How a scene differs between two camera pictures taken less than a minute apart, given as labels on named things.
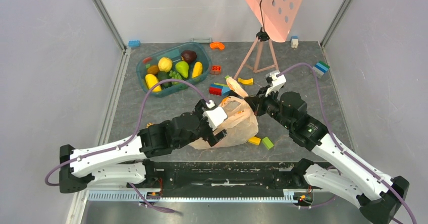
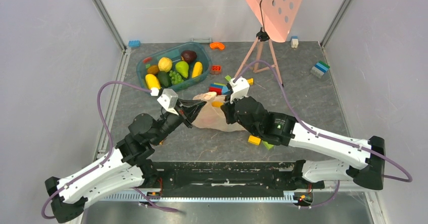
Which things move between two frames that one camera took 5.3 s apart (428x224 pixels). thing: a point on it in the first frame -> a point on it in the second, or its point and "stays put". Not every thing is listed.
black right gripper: x=257 y=101 -> x=229 y=110
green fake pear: x=182 y=67 stays put
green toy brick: x=267 y=143 stays put
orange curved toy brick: x=217 y=44 stays put
